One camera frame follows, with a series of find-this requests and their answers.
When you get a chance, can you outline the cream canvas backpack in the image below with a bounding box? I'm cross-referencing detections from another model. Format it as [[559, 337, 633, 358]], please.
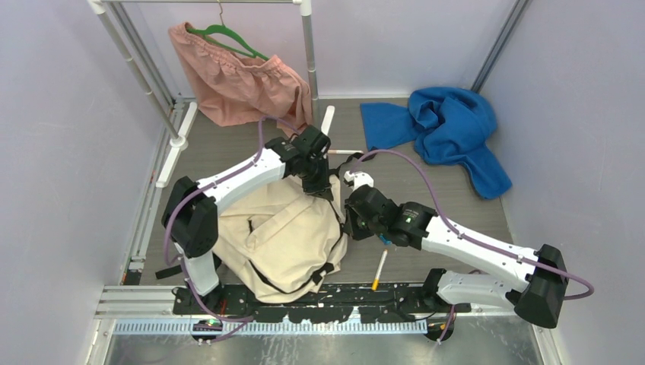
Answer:
[[153, 151, 377, 305]]

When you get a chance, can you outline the white yellow pen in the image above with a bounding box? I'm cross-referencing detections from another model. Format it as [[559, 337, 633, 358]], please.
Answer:
[[370, 249, 388, 291]]

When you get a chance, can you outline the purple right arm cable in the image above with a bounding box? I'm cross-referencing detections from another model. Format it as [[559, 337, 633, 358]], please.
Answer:
[[350, 148, 596, 346]]

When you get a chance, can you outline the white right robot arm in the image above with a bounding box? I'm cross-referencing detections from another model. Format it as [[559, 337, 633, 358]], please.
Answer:
[[343, 172, 569, 329]]

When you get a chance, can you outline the pink garment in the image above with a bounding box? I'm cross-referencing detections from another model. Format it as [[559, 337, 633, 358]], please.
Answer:
[[168, 22, 314, 131]]

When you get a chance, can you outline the green clothes hanger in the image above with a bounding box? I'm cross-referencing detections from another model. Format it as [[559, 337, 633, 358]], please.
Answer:
[[186, 1, 269, 61]]

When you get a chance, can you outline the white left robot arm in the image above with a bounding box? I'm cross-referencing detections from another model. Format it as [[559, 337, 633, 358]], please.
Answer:
[[161, 125, 332, 314]]

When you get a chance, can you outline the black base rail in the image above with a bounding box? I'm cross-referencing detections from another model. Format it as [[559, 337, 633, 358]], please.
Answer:
[[202, 283, 450, 324]]

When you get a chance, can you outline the metal clothes rack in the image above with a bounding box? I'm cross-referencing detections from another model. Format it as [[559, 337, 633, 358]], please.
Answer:
[[86, 0, 336, 189]]

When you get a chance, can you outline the black blue highlighter marker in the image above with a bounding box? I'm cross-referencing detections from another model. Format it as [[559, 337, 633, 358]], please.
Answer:
[[379, 234, 391, 246]]

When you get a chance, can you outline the blue cloth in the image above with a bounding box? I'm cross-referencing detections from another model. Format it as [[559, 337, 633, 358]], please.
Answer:
[[360, 87, 512, 199]]

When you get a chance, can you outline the white pink pen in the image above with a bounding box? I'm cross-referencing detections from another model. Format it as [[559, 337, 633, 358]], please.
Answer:
[[328, 149, 364, 155]]

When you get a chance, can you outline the metal corner pole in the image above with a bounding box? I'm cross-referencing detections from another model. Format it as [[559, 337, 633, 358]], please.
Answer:
[[471, 0, 532, 93]]

